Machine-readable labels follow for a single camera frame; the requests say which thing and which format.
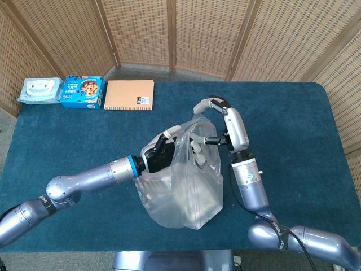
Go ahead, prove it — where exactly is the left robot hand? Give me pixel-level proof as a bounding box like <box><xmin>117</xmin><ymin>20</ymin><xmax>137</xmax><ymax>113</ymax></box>
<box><xmin>140</xmin><ymin>125</ymin><xmax>209</xmax><ymax>173</ymax></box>

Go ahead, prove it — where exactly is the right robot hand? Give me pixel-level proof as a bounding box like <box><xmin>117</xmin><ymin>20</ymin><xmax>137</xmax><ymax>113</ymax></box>
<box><xmin>191</xmin><ymin>96</ymin><xmax>250</xmax><ymax>155</ymax></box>

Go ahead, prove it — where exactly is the clear plastic bag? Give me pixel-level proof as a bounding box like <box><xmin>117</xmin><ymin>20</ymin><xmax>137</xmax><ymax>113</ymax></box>
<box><xmin>134</xmin><ymin>114</ymin><xmax>225</xmax><ymax>230</ymax></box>

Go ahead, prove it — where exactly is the dark blue table mat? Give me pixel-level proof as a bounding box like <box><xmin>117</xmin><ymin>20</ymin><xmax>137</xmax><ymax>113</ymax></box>
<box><xmin>0</xmin><ymin>81</ymin><xmax>348</xmax><ymax>252</ymax></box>

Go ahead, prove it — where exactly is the white multipack of cartons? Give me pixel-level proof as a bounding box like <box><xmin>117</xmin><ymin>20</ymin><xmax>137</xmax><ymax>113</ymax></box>
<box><xmin>169</xmin><ymin>174</ymin><xmax>223</xmax><ymax>226</ymax></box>

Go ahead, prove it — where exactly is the orange spiral notebook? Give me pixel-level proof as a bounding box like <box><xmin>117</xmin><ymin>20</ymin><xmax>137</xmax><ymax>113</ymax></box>
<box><xmin>103</xmin><ymin>80</ymin><xmax>155</xmax><ymax>111</ymax></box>

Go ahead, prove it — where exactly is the wicker folding screen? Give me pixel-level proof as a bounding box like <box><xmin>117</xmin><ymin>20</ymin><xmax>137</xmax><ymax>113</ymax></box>
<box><xmin>0</xmin><ymin>0</ymin><xmax>361</xmax><ymax>204</ymax></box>

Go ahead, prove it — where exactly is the blue cookie box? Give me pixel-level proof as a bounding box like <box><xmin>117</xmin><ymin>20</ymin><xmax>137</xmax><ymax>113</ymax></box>
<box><xmin>60</xmin><ymin>75</ymin><xmax>107</xmax><ymax>110</ymax></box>

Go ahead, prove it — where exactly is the grey robot torso base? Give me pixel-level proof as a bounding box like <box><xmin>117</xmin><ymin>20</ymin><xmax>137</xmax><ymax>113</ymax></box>
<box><xmin>112</xmin><ymin>250</ymin><xmax>235</xmax><ymax>271</ymax></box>

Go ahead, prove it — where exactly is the light blue wet wipes pack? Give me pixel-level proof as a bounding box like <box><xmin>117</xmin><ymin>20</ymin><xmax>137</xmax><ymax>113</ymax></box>
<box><xmin>16</xmin><ymin>77</ymin><xmax>64</xmax><ymax>104</ymax></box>

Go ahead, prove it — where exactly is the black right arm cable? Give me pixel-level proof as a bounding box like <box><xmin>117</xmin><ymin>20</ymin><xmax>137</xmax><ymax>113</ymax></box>
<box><xmin>231</xmin><ymin>180</ymin><xmax>315</xmax><ymax>271</ymax></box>

